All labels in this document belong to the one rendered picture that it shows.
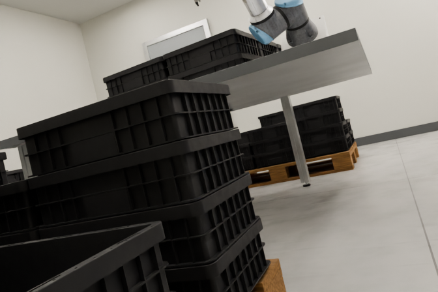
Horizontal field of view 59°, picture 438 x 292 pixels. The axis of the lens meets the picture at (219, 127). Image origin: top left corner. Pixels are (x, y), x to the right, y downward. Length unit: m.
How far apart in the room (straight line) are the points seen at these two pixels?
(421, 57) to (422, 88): 0.35
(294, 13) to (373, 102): 3.20
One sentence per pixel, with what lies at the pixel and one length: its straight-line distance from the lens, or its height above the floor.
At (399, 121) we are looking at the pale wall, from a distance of 4.89.
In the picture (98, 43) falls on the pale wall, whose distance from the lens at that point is 6.45.
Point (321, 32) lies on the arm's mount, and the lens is 1.92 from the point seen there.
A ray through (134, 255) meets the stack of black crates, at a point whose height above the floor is 0.35.
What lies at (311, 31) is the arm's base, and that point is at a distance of 1.88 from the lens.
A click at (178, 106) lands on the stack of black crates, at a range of 0.71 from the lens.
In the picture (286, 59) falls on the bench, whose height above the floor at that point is 0.67.
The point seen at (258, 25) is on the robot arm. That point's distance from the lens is 1.74.
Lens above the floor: 0.47
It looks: 2 degrees up
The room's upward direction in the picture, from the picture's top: 14 degrees counter-clockwise
